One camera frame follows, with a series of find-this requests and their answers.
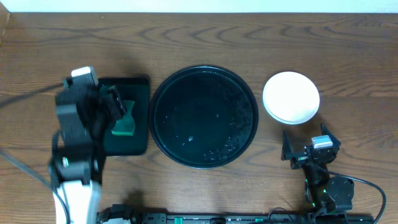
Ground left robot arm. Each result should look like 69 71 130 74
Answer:
49 85 127 223

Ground white plate with green stain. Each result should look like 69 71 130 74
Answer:
262 72 320 125

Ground rectangular black water tray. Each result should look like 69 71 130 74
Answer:
99 78 150 156

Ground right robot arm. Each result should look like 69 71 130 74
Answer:
281 124 354 223

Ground green scouring sponge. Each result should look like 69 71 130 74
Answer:
111 100 136 136

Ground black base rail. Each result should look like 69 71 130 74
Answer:
95 204 374 224

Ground round black tray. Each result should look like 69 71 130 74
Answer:
149 65 259 169

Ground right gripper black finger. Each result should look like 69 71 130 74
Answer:
280 130 294 161
320 123 341 146

